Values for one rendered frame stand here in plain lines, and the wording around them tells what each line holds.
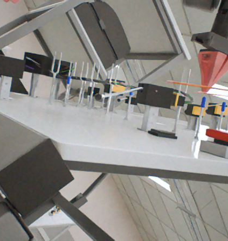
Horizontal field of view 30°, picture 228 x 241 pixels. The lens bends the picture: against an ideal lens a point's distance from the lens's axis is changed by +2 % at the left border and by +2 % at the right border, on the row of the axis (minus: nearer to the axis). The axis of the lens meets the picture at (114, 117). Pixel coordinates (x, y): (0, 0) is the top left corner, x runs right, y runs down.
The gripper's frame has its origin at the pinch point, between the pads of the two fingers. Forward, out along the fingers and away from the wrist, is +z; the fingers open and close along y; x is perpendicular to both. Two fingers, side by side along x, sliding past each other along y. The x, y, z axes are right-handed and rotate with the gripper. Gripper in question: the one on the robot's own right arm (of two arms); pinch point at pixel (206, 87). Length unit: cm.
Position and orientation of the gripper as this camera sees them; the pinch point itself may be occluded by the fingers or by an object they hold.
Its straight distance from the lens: 84.2
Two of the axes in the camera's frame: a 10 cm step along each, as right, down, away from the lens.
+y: -8.7, -3.1, -3.8
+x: 3.6, 1.1, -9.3
